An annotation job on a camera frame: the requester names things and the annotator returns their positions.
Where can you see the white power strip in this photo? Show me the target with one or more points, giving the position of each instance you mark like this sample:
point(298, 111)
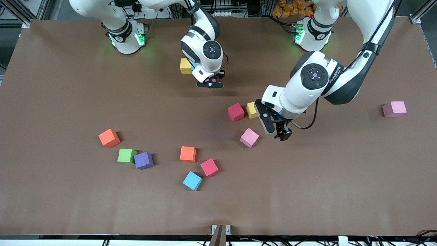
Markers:
point(147, 7)

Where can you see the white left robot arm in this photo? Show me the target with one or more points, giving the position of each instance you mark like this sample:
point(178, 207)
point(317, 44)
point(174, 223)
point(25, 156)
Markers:
point(307, 85)

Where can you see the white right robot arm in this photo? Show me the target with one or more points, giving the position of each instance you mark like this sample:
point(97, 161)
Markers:
point(205, 51)

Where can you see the red foam cube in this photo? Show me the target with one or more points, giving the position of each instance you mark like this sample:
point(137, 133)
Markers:
point(236, 112)
point(209, 167)

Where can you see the orange foam cube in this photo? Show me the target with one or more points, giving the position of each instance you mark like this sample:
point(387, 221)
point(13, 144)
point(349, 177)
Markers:
point(188, 153)
point(109, 138)

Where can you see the silver metal bracket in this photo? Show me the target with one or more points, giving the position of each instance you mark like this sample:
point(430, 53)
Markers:
point(214, 229)

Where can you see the purple foam cube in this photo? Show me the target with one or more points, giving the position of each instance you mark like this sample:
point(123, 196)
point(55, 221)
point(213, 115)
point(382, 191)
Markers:
point(143, 160)

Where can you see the small white box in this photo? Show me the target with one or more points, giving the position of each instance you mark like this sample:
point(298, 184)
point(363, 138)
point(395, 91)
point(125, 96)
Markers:
point(343, 241)

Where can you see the green foam cube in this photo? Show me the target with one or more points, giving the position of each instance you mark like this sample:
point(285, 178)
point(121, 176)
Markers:
point(127, 155)

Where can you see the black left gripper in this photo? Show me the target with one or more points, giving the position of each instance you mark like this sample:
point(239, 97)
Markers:
point(283, 128)

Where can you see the pink foam cube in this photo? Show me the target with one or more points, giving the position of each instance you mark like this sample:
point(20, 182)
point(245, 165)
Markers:
point(212, 80)
point(249, 137)
point(394, 109)

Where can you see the brown camera post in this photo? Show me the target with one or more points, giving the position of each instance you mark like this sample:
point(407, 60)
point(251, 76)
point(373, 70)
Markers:
point(218, 237)

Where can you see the blue foam cube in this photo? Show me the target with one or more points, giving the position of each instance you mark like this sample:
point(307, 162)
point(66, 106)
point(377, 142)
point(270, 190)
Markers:
point(193, 65)
point(192, 180)

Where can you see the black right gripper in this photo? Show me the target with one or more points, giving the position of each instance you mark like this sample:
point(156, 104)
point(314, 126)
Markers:
point(220, 73)

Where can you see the yellow foam cube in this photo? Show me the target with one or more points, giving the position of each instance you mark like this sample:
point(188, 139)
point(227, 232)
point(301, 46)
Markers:
point(185, 66)
point(251, 110)

